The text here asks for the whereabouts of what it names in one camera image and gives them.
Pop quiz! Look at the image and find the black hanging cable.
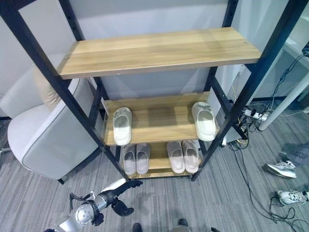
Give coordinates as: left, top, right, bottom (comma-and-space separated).
267, 53, 308, 116

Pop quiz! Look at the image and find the long black floor cable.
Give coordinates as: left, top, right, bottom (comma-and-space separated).
229, 141, 309, 229

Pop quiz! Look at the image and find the beige cushion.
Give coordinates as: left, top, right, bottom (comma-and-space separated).
33, 69, 61, 111

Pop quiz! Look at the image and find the black metal shoe rack frame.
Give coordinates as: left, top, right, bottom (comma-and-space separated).
0, 0, 309, 182

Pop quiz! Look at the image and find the white slipper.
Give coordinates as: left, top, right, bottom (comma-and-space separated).
112, 107, 133, 145
191, 101, 217, 142

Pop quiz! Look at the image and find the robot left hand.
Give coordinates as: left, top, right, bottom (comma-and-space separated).
100, 178, 143, 217

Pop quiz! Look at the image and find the person's leg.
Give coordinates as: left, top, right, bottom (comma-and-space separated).
281, 144, 309, 168

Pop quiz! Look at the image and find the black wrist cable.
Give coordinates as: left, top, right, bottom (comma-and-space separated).
69, 191, 97, 211

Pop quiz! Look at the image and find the person's white sneaker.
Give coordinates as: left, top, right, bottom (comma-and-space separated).
263, 160, 297, 179
277, 190, 309, 206

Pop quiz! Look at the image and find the medium wooden rack shelf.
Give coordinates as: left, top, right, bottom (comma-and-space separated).
100, 91, 219, 146

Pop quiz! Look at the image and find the beige pink slipper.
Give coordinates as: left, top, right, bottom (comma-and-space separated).
120, 144, 138, 175
182, 139, 201, 174
136, 143, 151, 174
166, 141, 186, 174

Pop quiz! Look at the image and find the white desk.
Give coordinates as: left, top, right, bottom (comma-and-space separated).
259, 36, 309, 131

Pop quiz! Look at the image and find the large wooden rack shelf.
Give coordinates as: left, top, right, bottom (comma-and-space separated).
56, 27, 263, 80

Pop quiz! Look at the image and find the small wooden rack shelf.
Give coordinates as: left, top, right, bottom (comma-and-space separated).
120, 141, 202, 179

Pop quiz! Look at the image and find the white power strip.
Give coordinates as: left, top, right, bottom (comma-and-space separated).
242, 108, 268, 121

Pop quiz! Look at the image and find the light grey armchair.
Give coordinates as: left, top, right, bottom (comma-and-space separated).
0, 65, 106, 186

